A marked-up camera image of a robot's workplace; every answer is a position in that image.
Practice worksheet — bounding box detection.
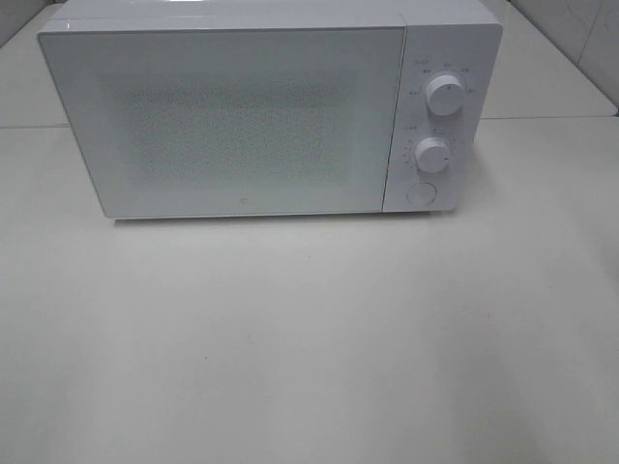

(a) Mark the round white door button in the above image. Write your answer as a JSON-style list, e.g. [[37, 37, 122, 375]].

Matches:
[[406, 182, 437, 208]]

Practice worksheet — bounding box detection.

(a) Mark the white timer knob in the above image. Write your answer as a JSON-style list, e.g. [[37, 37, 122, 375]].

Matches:
[[413, 137, 452, 174]]

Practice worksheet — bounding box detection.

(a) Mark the white microwave door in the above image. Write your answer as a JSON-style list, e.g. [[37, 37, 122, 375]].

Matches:
[[40, 28, 404, 219]]

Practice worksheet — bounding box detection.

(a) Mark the white microwave oven body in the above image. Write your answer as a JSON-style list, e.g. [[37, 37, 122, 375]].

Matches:
[[38, 1, 503, 217]]

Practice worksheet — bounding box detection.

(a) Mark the upper white power knob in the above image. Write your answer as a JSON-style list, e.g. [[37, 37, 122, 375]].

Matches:
[[424, 72, 466, 117]]

